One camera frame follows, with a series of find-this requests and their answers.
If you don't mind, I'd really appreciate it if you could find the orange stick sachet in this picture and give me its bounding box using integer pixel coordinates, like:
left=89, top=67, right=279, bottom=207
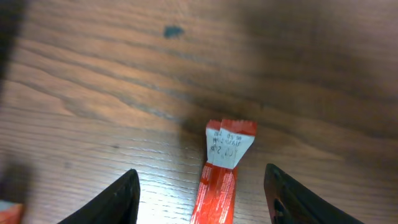
left=190, top=119, right=257, bottom=224

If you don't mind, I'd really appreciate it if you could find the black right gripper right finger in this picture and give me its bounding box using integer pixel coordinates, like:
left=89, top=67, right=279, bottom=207
left=264, top=164, right=363, bottom=224

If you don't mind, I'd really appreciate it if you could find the green lid jar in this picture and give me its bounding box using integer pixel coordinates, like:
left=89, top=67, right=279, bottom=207
left=0, top=200, right=23, bottom=224

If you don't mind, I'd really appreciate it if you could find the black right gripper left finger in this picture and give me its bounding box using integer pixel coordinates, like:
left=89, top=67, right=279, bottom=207
left=60, top=169, right=140, bottom=224

